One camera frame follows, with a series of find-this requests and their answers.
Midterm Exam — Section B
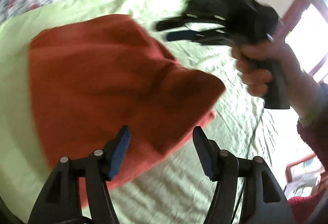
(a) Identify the red knit sweater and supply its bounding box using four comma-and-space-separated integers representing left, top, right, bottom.
27, 14, 227, 208

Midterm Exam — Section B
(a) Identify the dark red sleeve forearm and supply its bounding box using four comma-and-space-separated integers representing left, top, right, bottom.
288, 83, 327, 223

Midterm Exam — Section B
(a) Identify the person's right hand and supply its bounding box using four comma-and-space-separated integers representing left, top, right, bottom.
231, 40, 320, 118

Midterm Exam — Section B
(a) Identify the light green bed sheet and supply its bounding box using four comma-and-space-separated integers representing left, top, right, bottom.
1, 0, 280, 223

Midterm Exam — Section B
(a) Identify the red wooden window frame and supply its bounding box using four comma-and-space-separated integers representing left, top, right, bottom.
282, 0, 327, 83

